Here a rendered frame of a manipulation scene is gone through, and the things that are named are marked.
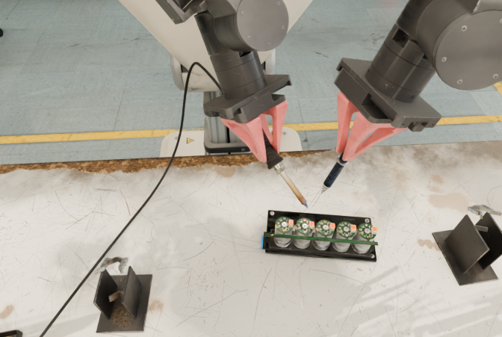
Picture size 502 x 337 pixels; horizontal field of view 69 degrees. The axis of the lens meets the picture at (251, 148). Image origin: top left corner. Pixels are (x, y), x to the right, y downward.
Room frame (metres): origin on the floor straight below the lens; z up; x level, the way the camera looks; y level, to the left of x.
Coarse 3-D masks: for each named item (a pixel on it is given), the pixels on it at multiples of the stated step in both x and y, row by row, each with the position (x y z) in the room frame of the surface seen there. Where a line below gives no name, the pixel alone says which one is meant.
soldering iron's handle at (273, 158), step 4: (264, 136) 0.35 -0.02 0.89; (264, 140) 0.34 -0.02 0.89; (264, 144) 0.33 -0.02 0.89; (268, 144) 0.33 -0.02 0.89; (268, 148) 0.33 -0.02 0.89; (272, 148) 0.33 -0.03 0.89; (268, 152) 0.32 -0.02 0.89; (272, 152) 0.32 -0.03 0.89; (268, 156) 0.32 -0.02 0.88; (272, 156) 0.32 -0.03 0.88; (276, 156) 0.32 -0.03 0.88; (268, 160) 0.32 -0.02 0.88; (272, 160) 0.31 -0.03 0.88; (276, 160) 0.31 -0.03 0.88; (280, 160) 0.31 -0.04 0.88; (268, 164) 0.31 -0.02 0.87; (272, 164) 0.31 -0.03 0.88; (268, 168) 0.31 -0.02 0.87
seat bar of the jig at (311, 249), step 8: (272, 232) 0.27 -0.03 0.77; (312, 232) 0.27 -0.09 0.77; (272, 240) 0.26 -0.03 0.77; (272, 248) 0.24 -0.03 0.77; (280, 248) 0.24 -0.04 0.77; (288, 248) 0.24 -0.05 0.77; (296, 248) 0.24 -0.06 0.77; (304, 248) 0.24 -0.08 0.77; (312, 248) 0.24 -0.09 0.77; (328, 248) 0.24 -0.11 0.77; (352, 248) 0.24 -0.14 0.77; (344, 256) 0.23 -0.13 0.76; (352, 256) 0.23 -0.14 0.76; (360, 256) 0.23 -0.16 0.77; (368, 256) 0.23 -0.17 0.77
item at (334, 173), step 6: (342, 156) 0.28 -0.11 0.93; (336, 162) 0.28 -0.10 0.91; (342, 162) 0.28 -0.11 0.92; (348, 162) 0.28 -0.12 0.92; (336, 168) 0.28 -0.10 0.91; (342, 168) 0.28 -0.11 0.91; (330, 174) 0.28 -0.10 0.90; (336, 174) 0.28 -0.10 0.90; (324, 180) 0.28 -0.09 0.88; (330, 180) 0.27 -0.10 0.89; (330, 186) 0.27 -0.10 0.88
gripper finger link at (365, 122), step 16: (336, 80) 0.32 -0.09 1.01; (352, 80) 0.30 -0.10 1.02; (352, 96) 0.29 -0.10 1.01; (368, 96) 0.28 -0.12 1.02; (368, 112) 0.27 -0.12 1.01; (352, 128) 0.27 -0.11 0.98; (368, 128) 0.26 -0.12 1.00; (384, 128) 0.29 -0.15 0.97; (400, 128) 0.27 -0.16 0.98; (352, 144) 0.27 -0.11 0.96; (368, 144) 0.28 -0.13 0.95
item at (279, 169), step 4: (276, 164) 0.31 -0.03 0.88; (280, 164) 0.31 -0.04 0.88; (276, 168) 0.31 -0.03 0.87; (280, 168) 0.31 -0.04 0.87; (284, 168) 0.31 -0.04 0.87; (276, 172) 0.30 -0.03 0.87; (280, 172) 0.30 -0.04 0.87; (284, 172) 0.30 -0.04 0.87; (284, 176) 0.30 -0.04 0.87; (288, 176) 0.30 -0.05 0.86; (288, 180) 0.30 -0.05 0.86; (288, 184) 0.29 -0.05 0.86; (292, 184) 0.29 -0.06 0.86; (292, 188) 0.29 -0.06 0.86; (296, 188) 0.29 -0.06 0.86; (296, 192) 0.28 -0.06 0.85; (296, 196) 0.28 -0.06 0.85; (300, 196) 0.28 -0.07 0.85; (300, 200) 0.27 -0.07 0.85; (304, 200) 0.27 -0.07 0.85; (304, 204) 0.27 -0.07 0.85
